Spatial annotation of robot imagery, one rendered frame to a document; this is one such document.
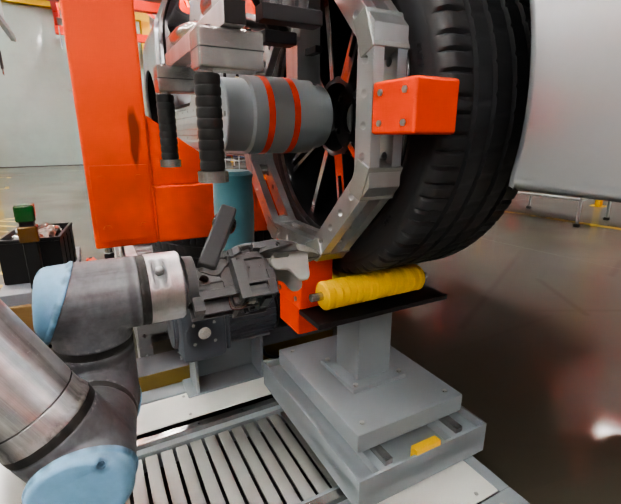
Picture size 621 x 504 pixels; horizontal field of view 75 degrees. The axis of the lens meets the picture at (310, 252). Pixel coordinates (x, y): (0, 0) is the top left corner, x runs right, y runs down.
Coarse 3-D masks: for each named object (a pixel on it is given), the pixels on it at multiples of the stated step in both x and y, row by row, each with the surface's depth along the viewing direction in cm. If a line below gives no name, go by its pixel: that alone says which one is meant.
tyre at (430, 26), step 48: (432, 0) 56; (480, 0) 59; (528, 0) 65; (432, 48) 57; (480, 48) 58; (528, 48) 64; (480, 96) 59; (432, 144) 60; (480, 144) 62; (288, 192) 105; (432, 192) 62; (480, 192) 67; (384, 240) 72; (432, 240) 72
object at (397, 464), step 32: (288, 384) 114; (288, 416) 108; (320, 416) 101; (448, 416) 96; (320, 448) 93; (352, 448) 90; (384, 448) 88; (416, 448) 86; (448, 448) 90; (480, 448) 97; (352, 480) 81; (384, 480) 82; (416, 480) 88
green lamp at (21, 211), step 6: (18, 204) 95; (24, 204) 95; (30, 204) 95; (18, 210) 93; (24, 210) 94; (30, 210) 94; (18, 216) 94; (24, 216) 94; (30, 216) 95; (36, 216) 98; (18, 222) 94
